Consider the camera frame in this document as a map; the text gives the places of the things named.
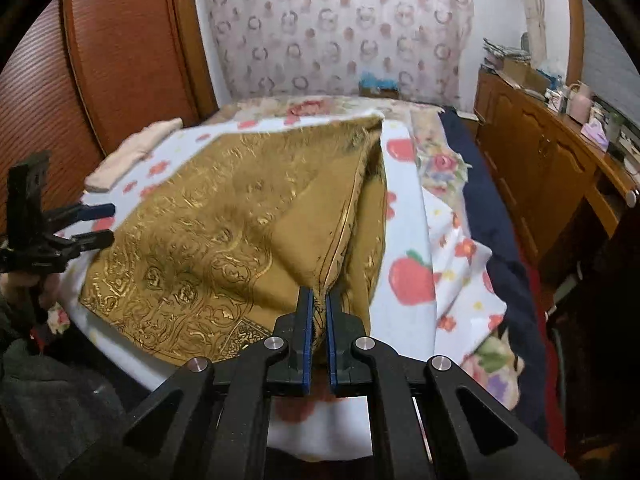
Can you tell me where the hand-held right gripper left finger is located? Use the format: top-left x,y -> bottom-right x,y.
60,285 -> 317,480

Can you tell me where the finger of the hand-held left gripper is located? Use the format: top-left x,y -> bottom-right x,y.
50,229 -> 115,256
47,202 -> 117,228

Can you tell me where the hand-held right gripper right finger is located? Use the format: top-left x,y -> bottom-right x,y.
325,291 -> 581,480

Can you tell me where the golden brown patterned garment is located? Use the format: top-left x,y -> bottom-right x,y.
79,112 -> 388,363

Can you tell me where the person's left hand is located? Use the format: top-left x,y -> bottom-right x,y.
31,273 -> 61,311

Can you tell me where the light pink cloth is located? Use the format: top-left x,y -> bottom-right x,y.
84,117 -> 183,192

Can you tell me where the white flower print blanket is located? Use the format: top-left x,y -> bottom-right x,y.
82,110 -> 508,463

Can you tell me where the person's dark green clothing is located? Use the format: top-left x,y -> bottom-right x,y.
0,305 -> 151,480

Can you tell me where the reddish wooden wardrobe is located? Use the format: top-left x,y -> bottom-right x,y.
0,0 -> 218,241

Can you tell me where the navy blue blanket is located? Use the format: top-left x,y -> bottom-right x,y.
437,107 -> 548,436

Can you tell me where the floral rose bedsheet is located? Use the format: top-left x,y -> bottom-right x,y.
220,97 -> 526,411

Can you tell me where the red cloth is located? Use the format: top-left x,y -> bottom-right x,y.
515,240 -> 566,451

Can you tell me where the small brown box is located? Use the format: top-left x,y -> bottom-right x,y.
360,86 -> 401,101

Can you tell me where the blue fluffy item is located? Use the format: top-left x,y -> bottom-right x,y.
359,72 -> 398,90

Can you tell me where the brown wooden cabinet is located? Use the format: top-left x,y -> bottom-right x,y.
472,67 -> 640,281

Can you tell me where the cardboard box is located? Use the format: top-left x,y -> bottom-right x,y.
502,55 -> 551,92

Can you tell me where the purple tissue pack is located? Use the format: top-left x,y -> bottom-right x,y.
581,120 -> 611,151

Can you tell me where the stack of papers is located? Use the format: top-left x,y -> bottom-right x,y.
482,37 -> 531,68

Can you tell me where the pink thermos jug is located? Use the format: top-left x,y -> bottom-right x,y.
569,81 -> 593,125

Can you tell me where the pink ring print cloth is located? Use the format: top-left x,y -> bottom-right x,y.
197,0 -> 475,106

